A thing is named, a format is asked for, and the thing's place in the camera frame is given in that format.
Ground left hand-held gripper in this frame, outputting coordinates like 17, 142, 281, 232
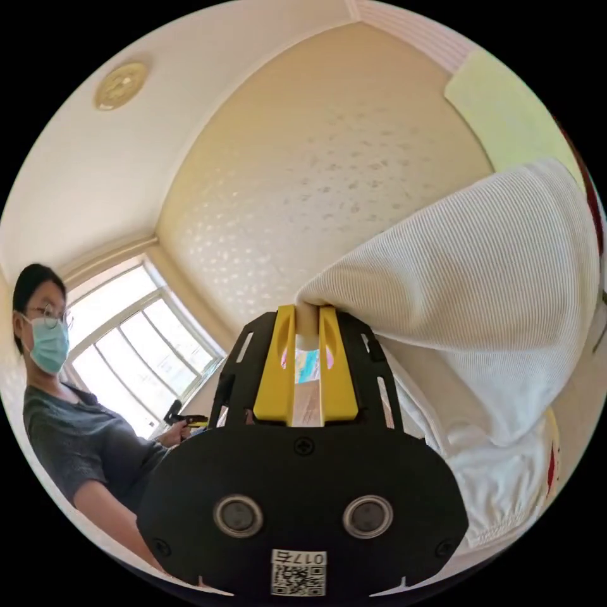
162, 399, 209, 429

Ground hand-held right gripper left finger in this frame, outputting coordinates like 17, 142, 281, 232
252, 305, 296, 426

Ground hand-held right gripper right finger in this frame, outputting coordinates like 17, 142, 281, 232
319, 306, 359, 424

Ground white pants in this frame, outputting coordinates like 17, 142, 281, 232
295, 159, 601, 552

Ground person's right forearm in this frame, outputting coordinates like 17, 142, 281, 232
71, 476, 161, 575

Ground window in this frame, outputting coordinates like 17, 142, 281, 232
60, 255, 227, 439

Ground person's body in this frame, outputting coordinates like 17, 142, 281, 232
11, 263, 177, 514

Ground round ceiling lamp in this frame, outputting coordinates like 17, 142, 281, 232
94, 61, 150, 113

